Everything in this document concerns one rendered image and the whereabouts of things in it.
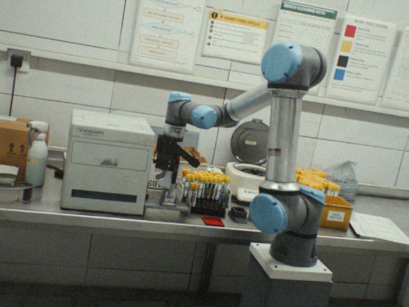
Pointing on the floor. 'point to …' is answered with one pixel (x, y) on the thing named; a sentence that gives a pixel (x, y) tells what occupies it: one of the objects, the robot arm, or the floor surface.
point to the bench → (41, 201)
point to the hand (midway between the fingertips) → (169, 190)
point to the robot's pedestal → (281, 290)
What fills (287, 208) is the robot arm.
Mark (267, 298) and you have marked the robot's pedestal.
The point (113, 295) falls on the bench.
